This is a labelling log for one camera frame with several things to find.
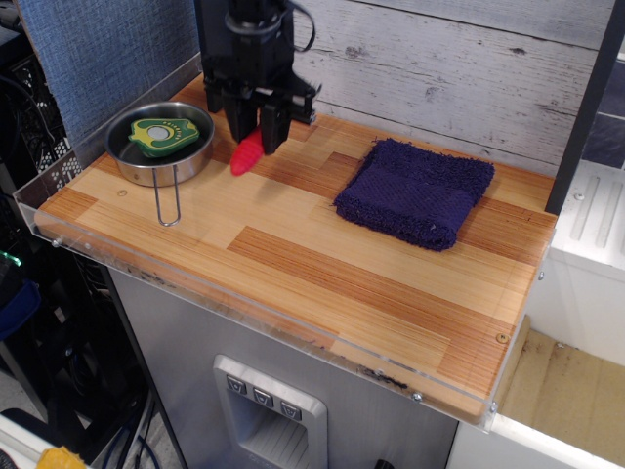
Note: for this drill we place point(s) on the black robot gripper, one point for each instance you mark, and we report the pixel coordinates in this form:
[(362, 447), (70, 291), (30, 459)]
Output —
[(262, 68)]

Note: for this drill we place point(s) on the red handled metal fork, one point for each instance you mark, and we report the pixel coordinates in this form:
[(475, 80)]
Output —
[(248, 152)]

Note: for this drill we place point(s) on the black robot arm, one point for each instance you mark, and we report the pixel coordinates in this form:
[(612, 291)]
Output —
[(255, 18)]

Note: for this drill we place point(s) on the green yellow toy pepper slice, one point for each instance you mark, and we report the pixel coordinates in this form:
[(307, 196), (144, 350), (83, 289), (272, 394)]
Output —
[(161, 137)]

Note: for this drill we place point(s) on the blue fabric panel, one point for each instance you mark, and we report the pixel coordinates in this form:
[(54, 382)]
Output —
[(99, 57)]

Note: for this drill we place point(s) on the dark purple folded towel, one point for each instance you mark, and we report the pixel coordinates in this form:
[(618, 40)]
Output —
[(415, 195)]

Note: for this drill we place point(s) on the clear acrylic edge guard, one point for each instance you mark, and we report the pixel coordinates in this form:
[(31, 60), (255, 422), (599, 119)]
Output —
[(268, 250)]

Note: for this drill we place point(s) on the stainless toy fridge cabinet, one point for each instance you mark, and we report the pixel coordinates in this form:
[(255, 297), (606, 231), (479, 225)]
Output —
[(179, 341)]

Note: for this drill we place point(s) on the grey water dispenser panel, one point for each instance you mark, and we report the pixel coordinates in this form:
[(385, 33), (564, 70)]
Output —
[(271, 423)]

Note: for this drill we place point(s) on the white toy sink unit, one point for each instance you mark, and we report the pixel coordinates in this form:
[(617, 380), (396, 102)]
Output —
[(562, 396)]

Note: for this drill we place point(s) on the steel pan with wire handle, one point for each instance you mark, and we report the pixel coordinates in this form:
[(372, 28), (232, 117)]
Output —
[(169, 171)]

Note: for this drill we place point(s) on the black vertical post right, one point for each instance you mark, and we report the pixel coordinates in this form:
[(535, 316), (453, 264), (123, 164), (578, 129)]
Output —
[(592, 98)]

